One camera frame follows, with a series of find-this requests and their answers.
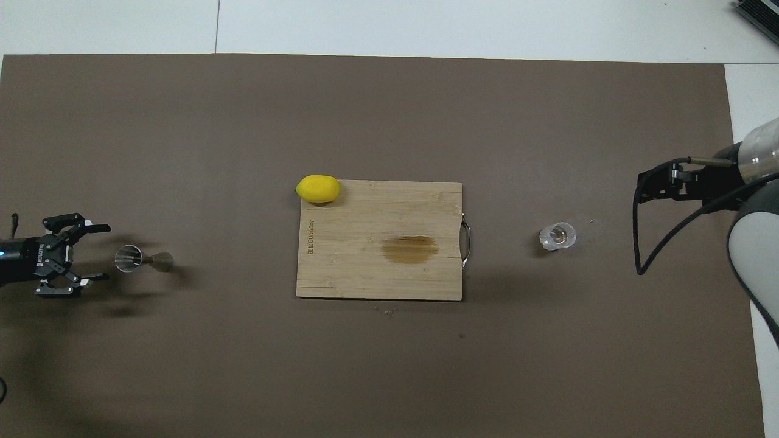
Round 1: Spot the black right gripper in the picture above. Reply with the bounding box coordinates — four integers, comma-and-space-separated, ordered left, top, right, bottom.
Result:
637, 159, 746, 210

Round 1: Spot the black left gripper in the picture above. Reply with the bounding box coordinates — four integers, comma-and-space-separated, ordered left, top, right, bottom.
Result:
0, 213, 112, 297

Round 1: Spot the metal jigger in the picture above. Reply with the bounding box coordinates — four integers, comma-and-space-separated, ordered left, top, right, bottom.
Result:
115, 245, 175, 273

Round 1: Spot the clear plastic cup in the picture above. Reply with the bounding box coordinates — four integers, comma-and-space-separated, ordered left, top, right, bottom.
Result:
539, 222, 577, 251

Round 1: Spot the yellow lemon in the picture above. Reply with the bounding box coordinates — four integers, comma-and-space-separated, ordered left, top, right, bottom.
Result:
296, 175, 341, 204

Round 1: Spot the wooden cutting board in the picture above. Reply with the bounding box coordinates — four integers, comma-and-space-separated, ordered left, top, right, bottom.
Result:
296, 180, 472, 301

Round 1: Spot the brown table mat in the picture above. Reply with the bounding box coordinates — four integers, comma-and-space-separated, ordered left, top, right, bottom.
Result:
0, 54, 766, 438

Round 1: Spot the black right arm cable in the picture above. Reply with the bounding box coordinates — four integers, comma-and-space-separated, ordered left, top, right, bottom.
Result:
632, 157, 779, 276

